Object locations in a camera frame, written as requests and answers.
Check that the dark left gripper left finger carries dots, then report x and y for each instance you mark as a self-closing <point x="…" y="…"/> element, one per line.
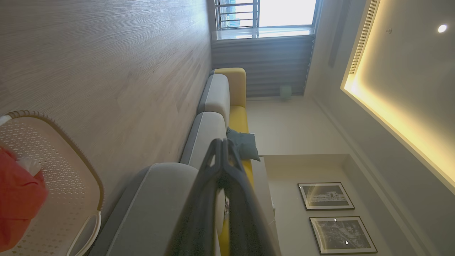
<point x="199" y="213"/>

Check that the round ceiling spotlight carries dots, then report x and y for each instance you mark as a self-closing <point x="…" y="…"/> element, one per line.
<point x="442" y="28"/>

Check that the red garment with white trim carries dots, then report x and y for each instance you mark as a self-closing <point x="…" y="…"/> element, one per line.
<point x="19" y="199"/>

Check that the grey pleated curtain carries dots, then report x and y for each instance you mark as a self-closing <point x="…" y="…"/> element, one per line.
<point x="263" y="65"/>

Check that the large black framed picture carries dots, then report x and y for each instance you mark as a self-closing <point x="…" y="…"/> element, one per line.
<point x="343" y="235"/>

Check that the pale wall switch plate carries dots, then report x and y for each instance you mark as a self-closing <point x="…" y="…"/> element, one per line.
<point x="285" y="92"/>

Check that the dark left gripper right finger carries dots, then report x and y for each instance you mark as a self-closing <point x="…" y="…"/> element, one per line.
<point x="245" y="220"/>

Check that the window with metal railing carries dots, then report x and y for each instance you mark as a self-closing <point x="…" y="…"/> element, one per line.
<point x="284" y="14"/>

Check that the cream perforated laundry basket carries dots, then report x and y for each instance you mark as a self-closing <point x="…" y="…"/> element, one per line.
<point x="67" y="177"/>

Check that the grey and yellow sofa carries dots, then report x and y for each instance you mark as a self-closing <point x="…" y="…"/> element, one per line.
<point x="153" y="206"/>

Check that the long ceiling air vent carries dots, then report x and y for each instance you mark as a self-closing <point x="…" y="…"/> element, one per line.
<point x="362" y="35"/>

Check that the small black framed picture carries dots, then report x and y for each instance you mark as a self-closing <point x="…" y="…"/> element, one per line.
<point x="325" y="196"/>

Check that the teal throw cushion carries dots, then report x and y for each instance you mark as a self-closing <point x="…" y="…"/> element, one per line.
<point x="245" y="144"/>

